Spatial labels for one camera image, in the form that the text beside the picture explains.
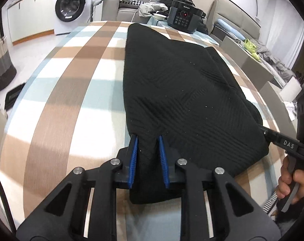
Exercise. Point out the grey sofa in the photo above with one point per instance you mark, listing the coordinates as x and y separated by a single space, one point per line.
112 11

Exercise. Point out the light blue pillow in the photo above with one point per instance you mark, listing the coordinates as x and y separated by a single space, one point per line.
227 26

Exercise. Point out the person's right hand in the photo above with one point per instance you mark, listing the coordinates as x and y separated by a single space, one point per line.
283 180

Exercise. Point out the grey bedding pile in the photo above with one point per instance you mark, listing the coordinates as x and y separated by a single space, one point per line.
274 60

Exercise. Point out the black white patterned cushion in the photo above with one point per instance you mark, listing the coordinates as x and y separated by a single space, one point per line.
130 4

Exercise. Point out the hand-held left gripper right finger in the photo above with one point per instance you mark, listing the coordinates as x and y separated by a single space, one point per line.
164 163

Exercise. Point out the black white striped rug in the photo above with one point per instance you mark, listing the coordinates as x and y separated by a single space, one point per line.
269 202

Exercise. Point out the white kitchen counter cabinet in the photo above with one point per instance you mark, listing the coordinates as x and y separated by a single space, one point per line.
26 10

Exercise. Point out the lime green shoe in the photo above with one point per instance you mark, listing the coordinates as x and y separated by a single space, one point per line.
256 57

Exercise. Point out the black electric pressure cooker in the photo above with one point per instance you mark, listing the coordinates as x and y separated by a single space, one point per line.
184 15

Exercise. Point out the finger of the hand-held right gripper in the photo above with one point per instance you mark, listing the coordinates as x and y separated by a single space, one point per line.
267 133

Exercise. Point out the black knitted sweater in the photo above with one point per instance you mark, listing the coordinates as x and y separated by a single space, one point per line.
179 85

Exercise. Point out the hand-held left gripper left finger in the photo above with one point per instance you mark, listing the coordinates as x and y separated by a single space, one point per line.
133 163

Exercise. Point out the white crumpled cloth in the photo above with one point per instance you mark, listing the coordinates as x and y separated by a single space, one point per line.
289 108

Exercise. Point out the woven laundry basket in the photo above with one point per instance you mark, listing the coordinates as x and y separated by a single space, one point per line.
1 65

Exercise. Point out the checkered cloth table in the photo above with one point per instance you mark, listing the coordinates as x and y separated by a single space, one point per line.
66 93

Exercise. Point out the black floor mat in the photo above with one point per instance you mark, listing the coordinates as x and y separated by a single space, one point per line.
14 96

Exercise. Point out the white washing machine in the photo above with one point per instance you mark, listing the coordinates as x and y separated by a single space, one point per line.
69 7

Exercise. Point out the small grey cabinet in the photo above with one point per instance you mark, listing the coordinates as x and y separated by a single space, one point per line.
244 60

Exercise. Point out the white bowl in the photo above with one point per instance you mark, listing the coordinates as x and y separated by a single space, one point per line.
159 15

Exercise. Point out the green toy on cabinet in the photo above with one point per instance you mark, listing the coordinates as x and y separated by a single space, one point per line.
249 45

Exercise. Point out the light grey garment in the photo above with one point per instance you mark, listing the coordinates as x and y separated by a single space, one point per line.
152 8

